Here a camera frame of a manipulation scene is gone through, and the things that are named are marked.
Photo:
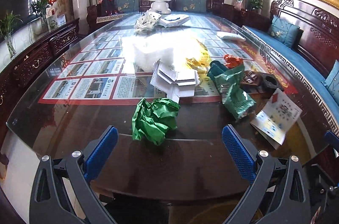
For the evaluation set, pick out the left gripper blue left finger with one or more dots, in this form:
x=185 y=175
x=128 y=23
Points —
x=97 y=152

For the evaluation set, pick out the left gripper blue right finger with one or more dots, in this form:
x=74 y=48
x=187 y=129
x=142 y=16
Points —
x=239 y=153

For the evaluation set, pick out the green paper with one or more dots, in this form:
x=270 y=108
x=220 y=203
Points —
x=152 y=120

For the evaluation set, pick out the green snack bag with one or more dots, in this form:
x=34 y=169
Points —
x=237 y=101

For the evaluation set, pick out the orange paper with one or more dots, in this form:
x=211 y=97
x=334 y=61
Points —
x=232 y=61

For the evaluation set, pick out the torn white paper pieces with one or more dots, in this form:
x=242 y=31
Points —
x=176 y=84

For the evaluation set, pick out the white printed leaflet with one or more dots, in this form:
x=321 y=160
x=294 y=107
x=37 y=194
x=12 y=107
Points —
x=276 y=118

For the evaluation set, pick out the dark ashtray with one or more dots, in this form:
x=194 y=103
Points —
x=258 y=82

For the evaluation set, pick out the teal crumpled wrapper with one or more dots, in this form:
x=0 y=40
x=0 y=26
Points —
x=216 y=69

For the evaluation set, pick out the dark carved wooden table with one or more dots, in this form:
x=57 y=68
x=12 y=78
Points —
x=88 y=89

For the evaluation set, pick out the yellow plastic wrapper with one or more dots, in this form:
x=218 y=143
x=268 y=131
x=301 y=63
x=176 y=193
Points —
x=201 y=61

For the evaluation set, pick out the carved wooden tv cabinet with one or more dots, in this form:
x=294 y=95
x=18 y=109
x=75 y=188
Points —
x=29 y=64

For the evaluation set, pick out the white styrofoam block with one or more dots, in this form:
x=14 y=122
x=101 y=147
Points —
x=141 y=54

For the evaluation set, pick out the teal embroidered cushion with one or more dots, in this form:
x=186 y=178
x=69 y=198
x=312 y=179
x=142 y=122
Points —
x=283 y=31
x=332 y=82

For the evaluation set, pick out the white tissue pack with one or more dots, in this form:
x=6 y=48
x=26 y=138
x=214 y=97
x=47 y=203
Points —
x=230 y=36

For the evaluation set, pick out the blue cushioned wooden sofa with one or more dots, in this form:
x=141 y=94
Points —
x=313 y=54

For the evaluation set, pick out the potted green plant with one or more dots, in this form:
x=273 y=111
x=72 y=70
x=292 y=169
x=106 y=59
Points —
x=7 y=25
x=39 y=7

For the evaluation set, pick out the crumpled white patterned paper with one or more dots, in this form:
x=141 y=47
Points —
x=147 y=21

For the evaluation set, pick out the white blue packet stack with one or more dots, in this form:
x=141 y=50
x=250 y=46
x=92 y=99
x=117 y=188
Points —
x=173 y=20

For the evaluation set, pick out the corner potted plant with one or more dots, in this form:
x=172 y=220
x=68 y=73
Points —
x=256 y=5

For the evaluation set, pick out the potted green plant left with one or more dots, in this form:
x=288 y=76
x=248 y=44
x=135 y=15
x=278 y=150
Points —
x=7 y=25

